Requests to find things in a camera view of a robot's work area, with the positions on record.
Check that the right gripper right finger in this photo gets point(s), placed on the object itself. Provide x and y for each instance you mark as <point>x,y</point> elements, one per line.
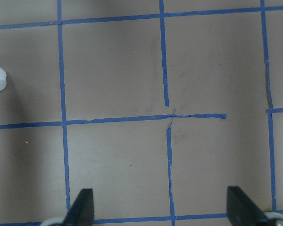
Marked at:
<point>241,210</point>

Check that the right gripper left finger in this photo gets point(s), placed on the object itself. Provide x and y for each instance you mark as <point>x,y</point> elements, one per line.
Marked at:
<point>81,212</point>

